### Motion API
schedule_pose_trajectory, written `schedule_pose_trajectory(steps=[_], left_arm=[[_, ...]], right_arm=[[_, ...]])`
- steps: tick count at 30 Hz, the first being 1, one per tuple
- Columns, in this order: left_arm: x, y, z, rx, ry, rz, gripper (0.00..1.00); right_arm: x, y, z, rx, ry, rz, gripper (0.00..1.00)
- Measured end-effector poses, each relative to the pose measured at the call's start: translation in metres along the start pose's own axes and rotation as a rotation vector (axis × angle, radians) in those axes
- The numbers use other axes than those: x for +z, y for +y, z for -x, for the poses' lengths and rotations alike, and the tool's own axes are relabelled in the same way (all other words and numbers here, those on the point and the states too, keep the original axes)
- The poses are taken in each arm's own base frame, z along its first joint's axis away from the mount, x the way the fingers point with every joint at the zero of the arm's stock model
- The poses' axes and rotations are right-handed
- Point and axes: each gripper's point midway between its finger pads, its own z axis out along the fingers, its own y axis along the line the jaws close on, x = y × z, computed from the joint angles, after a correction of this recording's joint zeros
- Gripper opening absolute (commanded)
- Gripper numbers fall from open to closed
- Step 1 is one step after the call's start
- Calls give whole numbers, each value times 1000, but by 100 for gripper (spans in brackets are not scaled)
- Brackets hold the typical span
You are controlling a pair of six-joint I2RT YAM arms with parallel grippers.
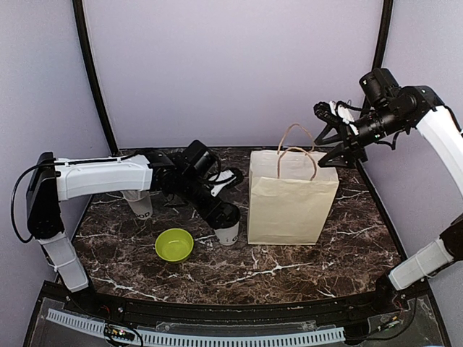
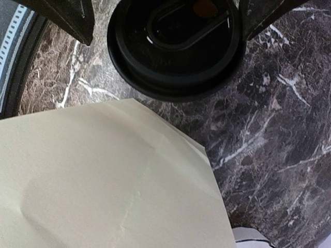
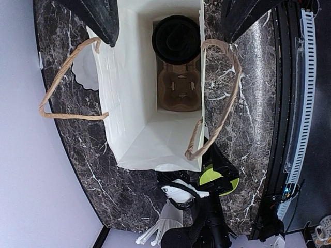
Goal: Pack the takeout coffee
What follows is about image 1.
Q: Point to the brown paper takeout bag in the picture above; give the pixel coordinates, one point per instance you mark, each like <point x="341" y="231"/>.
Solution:
<point x="290" y="195"/>

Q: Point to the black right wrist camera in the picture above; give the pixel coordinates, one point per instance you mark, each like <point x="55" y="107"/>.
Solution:
<point x="378" y="86"/>

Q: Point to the black front table rail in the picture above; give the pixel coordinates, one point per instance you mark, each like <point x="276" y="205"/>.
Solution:
<point x="350" y="310"/>

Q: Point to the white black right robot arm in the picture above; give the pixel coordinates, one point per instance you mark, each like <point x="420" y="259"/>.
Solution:
<point x="410" y="143"/>

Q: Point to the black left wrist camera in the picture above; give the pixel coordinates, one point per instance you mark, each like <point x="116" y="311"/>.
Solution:
<point x="197" y="159"/>

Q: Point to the black corner frame post left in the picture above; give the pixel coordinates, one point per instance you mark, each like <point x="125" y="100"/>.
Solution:
<point x="95" y="88"/>

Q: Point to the black corner frame post right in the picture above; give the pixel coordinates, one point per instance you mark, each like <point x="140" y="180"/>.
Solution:
<point x="380" y="49"/>

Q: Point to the black corner frame post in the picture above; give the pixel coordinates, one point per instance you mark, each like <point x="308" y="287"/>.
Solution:
<point x="380" y="49"/>
<point x="95" y="88"/>

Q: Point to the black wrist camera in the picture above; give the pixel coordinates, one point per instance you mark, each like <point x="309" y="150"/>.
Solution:
<point x="378" y="86"/>
<point x="197" y="159"/>

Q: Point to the lime green bowl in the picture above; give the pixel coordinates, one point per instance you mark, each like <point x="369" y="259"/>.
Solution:
<point x="174" y="245"/>

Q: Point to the white cup holding straws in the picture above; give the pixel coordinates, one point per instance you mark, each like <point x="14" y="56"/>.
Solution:
<point x="139" y="202"/>

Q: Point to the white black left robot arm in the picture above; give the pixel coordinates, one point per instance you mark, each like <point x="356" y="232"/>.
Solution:
<point x="183" y="175"/>

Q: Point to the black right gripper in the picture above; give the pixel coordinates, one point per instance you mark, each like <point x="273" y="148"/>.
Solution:
<point x="347" y="134"/>

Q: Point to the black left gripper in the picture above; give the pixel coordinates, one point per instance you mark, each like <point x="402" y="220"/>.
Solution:
<point x="217" y="223"/>

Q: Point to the white slotted cable duct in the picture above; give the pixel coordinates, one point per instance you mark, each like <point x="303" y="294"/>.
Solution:
<point x="173" y="334"/>

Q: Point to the white paper coffee cup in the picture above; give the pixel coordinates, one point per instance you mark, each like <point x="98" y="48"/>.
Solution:
<point x="227" y="236"/>

